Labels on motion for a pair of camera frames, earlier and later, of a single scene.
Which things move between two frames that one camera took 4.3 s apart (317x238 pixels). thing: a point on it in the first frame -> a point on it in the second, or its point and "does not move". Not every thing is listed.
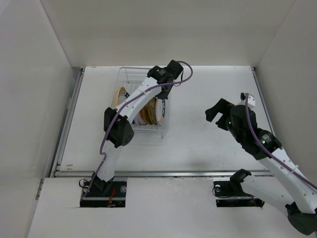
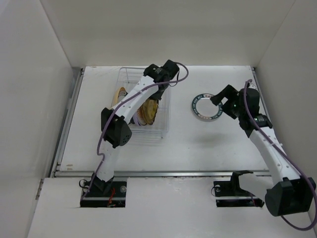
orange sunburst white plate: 141,117 does not move
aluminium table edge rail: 57,171 does not move
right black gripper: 212,111 -> 229,90
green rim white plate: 160,110 -> 203,107
